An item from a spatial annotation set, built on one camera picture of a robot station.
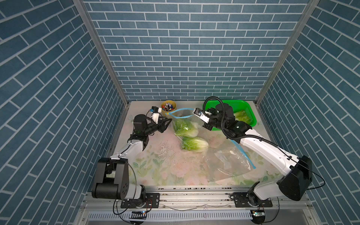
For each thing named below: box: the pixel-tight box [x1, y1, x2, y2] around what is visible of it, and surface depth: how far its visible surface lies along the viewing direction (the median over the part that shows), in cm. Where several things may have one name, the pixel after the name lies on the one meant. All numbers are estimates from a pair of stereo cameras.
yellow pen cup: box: [160, 99, 177, 115], surface depth 104 cm
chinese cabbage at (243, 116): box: [233, 109, 252, 126], surface depth 102 cm
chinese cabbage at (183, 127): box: [172, 118, 199, 138], surface depth 84 cm
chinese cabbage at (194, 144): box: [181, 136, 210, 153], surface depth 88 cm
